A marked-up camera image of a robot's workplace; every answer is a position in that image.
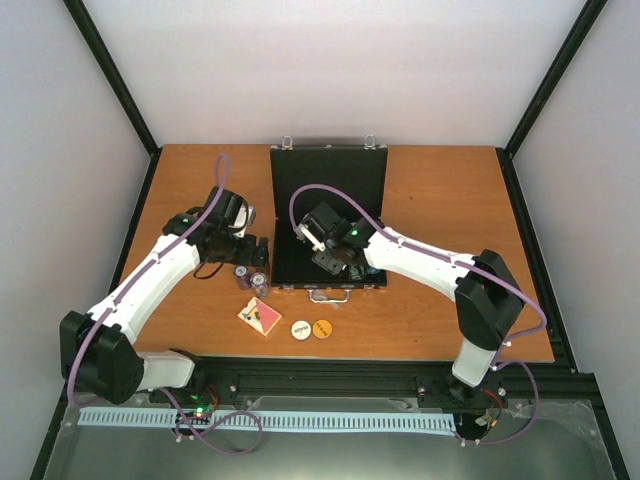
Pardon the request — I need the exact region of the green poker chip stack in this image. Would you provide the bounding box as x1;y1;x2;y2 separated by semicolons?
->
348;266;366;281

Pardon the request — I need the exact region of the red playing card deck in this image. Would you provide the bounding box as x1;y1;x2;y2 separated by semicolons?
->
237;297;282;336

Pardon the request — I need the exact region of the orange blind button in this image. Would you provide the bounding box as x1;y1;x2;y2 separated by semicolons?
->
312;319;333;339

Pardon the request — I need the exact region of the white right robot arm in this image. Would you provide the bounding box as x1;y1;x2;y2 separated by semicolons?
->
295;203;524;405

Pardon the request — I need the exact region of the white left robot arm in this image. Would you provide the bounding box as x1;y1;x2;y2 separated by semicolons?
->
59;187;268;405

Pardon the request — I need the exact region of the black poker set case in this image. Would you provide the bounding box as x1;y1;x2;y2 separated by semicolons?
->
270;145;388;290

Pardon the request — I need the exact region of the purple poker chip stack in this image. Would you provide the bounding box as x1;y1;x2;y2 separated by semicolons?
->
233;265;251;290

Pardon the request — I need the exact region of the clear wrapped chip stack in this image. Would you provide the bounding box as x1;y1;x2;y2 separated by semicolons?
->
250;272;269;298

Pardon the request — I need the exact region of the white dealer button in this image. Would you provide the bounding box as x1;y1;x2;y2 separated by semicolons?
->
291;320;312;341

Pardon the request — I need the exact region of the light blue cable duct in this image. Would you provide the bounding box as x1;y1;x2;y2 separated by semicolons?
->
77;407;456;436

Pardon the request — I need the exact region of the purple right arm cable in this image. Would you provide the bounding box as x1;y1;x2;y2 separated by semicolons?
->
288;184;549;447

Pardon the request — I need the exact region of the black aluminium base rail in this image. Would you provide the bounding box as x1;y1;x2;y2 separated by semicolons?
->
148;357;603;413

